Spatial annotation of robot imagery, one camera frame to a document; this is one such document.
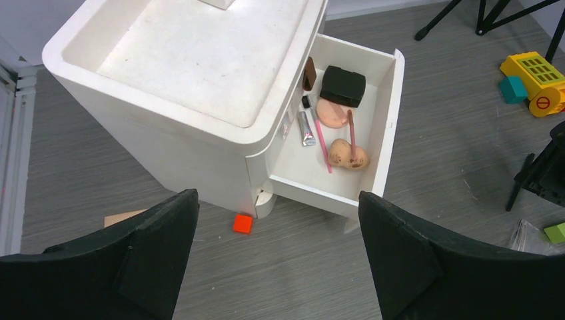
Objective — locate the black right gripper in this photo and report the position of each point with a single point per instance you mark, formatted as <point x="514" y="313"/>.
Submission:
<point x="545" y="176"/>

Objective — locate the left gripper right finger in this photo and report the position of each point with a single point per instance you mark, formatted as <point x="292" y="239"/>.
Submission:
<point x="424" y="271"/>

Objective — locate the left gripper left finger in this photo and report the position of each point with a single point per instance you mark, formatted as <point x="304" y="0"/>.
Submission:
<point x="133" y="269"/>

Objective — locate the beige makeup sponge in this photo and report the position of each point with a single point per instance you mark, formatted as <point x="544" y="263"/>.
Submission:
<point x="340" y="155"/>

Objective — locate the white small cream tube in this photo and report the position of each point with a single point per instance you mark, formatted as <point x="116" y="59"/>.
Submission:
<point x="308" y="138"/>

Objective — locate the pink lip pencil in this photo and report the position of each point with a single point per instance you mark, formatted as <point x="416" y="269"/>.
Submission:
<point x="352" y="135"/>

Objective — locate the pink powder puff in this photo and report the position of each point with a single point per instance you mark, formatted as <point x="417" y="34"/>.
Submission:
<point x="332" y="114"/>

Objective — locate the white drawer organizer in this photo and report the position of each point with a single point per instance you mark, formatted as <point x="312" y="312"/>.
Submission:
<point x="208" y="98"/>

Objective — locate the black compact case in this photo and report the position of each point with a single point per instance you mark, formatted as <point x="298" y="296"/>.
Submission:
<point x="343" y="87"/>

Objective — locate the pink eyebrow brush comb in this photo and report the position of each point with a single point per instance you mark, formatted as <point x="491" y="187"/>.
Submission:
<point x="307" y="104"/>

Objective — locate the white barcode box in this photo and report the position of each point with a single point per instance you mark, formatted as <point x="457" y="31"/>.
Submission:
<point x="221" y="4"/>

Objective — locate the black makeup pencil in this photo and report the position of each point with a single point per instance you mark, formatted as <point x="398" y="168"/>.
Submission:
<point x="518" y="182"/>

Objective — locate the lime green block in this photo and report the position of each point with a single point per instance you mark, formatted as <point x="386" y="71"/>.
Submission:
<point x="556" y="233"/>

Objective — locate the tan wooden block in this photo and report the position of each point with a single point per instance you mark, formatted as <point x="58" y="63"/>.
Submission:
<point x="113" y="219"/>

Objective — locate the clear plastic bag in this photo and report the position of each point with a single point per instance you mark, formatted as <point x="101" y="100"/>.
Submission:
<point x="529" y="239"/>

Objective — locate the yellow toy block house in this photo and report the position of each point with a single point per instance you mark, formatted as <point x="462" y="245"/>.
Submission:
<point x="543" y="83"/>

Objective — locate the teal wooden block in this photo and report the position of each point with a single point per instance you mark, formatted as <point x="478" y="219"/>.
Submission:
<point x="513" y="90"/>

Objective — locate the small orange red cube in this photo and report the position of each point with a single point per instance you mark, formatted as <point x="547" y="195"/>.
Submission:
<point x="243" y="224"/>

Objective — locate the black tripod stand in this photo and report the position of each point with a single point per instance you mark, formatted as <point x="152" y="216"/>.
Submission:
<point x="490" y="21"/>

